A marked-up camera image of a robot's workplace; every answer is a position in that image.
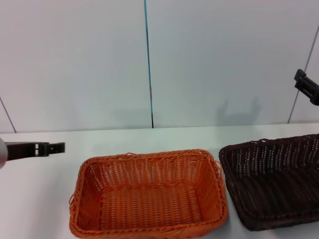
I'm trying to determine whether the dark brown woven basket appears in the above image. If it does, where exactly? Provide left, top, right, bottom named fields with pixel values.
left=218, top=133, right=319, bottom=232

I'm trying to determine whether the orange woven plastic basket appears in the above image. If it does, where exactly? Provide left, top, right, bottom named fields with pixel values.
left=67, top=148, right=229, bottom=239

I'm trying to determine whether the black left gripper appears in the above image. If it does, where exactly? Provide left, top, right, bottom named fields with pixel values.
left=6, top=142, right=66, bottom=161

